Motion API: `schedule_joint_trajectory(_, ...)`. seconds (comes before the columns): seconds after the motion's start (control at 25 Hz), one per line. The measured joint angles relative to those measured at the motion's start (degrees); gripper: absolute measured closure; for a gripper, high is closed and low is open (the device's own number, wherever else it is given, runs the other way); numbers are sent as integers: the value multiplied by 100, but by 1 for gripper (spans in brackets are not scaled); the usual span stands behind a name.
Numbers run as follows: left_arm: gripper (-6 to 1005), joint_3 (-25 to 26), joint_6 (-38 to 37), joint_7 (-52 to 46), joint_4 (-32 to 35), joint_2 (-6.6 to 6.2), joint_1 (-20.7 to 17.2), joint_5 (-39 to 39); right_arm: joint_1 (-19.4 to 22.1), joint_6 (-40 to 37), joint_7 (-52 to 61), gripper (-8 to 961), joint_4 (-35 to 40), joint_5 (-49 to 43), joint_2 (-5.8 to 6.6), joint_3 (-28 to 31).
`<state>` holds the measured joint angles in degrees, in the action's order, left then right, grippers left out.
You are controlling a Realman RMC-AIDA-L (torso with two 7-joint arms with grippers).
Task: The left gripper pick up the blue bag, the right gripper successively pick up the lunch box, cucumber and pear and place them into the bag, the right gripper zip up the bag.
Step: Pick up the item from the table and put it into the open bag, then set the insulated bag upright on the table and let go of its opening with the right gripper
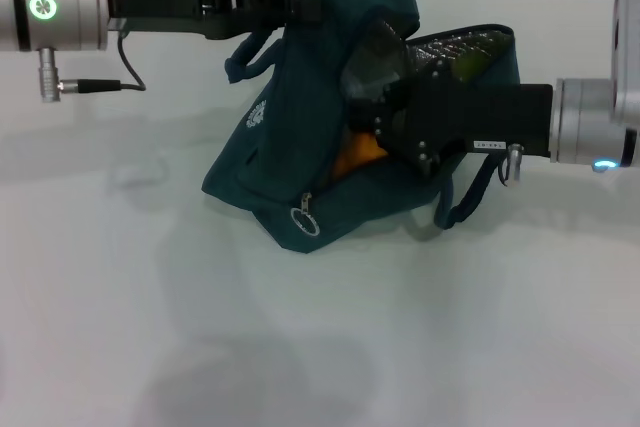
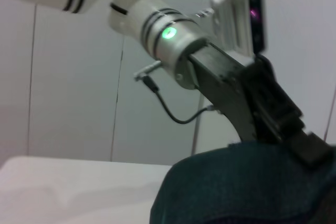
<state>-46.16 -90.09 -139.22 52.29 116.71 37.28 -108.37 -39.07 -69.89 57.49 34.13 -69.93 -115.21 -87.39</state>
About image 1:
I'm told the dark teal insulated bag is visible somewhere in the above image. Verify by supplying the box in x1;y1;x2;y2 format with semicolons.
201;0;523;255

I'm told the green cucumber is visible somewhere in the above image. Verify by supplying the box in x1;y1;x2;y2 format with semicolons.
448;44;507;84

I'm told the right arm connector cable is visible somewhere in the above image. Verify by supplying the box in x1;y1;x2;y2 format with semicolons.
496;143;525;189

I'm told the orange pear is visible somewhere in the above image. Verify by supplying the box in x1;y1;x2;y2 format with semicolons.
331;131;390;181

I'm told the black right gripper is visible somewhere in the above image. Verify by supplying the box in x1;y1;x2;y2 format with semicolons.
348;58;555;178

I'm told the arm connector cable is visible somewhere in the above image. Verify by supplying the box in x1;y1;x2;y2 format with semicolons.
496;143;525;189
38;31;148;104

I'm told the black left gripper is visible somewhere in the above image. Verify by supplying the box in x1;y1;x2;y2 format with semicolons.
104;0;322;43

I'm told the left arm connector cable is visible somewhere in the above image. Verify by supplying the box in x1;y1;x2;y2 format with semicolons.
38;31;148;104

